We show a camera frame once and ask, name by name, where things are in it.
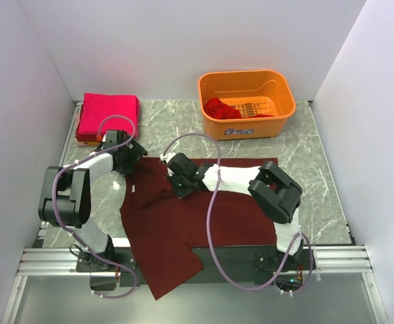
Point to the aluminium frame rail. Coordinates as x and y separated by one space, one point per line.
47 288

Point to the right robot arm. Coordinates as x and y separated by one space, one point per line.
274 192

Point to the red t-shirt in basket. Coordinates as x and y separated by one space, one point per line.
217 109

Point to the dark maroon t-shirt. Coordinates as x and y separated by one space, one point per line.
153 217

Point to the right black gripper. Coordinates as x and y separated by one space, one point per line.
179 193

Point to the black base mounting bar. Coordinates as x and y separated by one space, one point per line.
163 272

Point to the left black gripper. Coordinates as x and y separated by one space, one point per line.
135 153

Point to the orange plastic basket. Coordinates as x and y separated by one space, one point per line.
266 88

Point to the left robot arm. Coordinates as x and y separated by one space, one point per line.
65 199

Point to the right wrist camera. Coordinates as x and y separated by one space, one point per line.
165 158

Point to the folded pink t-shirt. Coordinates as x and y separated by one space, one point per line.
119 104

